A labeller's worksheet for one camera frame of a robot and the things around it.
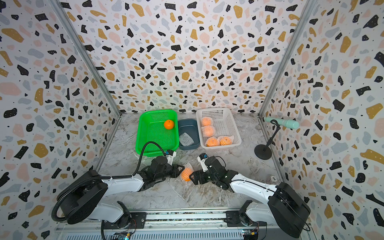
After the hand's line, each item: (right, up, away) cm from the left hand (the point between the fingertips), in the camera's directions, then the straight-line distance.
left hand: (187, 168), depth 85 cm
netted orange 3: (+15, +14, +12) cm, 24 cm away
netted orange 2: (+12, +21, +18) cm, 30 cm away
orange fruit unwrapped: (-16, +25, +25) cm, 39 cm away
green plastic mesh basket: (-30, +22, +28) cm, 47 cm away
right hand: (+6, -3, -3) cm, 7 cm away
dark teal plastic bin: (-1, +24, +29) cm, 38 cm away
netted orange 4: (+23, +15, +12) cm, 30 cm away
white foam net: (0, -1, -1) cm, 2 cm away
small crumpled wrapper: (+48, -5, -2) cm, 48 cm away
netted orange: (+11, +27, +25) cm, 38 cm away
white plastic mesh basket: (+25, +26, +31) cm, 48 cm away
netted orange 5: (-1, -3, -2) cm, 3 cm away
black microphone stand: (+49, +7, +15) cm, 52 cm away
